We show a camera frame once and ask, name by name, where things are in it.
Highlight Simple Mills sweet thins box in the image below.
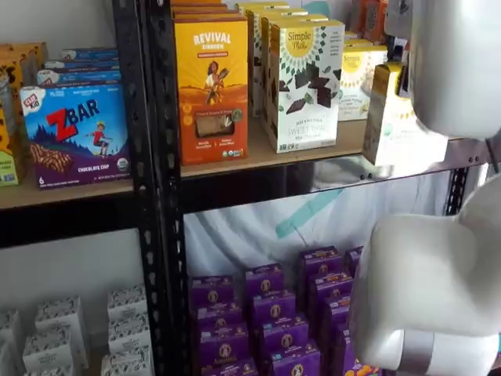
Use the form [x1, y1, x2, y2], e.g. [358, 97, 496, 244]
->
[269, 19, 346, 154]
[245, 7, 309, 118]
[236, 2, 290, 12]
[260, 14, 330, 132]

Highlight white sheet with teal print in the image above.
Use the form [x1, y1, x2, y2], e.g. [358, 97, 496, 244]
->
[183, 0, 490, 283]

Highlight green yellow snack box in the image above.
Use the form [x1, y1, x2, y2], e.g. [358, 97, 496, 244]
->
[0, 105, 23, 188]

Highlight purple orange snack box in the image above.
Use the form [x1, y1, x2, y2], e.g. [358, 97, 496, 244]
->
[343, 356, 383, 376]

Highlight orange pretzel crackers box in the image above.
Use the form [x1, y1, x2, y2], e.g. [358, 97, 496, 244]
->
[363, 0, 388, 43]
[349, 0, 367, 34]

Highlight purple Annie's snack box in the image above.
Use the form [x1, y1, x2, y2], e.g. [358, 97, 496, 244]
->
[189, 275, 236, 310]
[198, 324, 251, 365]
[344, 245, 365, 275]
[321, 294, 359, 334]
[308, 273, 355, 310]
[250, 290, 297, 326]
[200, 358, 258, 376]
[245, 263, 286, 298]
[258, 315, 310, 353]
[269, 341, 322, 376]
[300, 245, 342, 280]
[331, 324, 355, 376]
[194, 302, 243, 334]

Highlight wooden shelf board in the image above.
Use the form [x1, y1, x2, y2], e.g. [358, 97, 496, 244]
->
[0, 172, 135, 211]
[180, 117, 486, 179]

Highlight blue purple ZBar box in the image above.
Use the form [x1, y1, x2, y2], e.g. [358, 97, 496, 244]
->
[37, 70, 122, 89]
[20, 84, 130, 190]
[43, 59, 121, 74]
[62, 48, 119, 62]

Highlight white patterned small box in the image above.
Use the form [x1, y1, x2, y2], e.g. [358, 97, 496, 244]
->
[108, 313, 153, 353]
[107, 285, 148, 323]
[34, 296, 89, 369]
[23, 366, 75, 376]
[100, 346, 156, 376]
[22, 331, 75, 371]

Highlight orange brown spotted box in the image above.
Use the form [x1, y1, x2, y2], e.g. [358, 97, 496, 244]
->
[0, 64, 25, 114]
[0, 42, 49, 87]

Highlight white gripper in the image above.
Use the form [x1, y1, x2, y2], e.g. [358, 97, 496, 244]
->
[384, 0, 412, 99]

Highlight orange Revival cracker box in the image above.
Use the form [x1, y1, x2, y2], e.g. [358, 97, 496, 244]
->
[171, 11, 247, 23]
[174, 19, 250, 166]

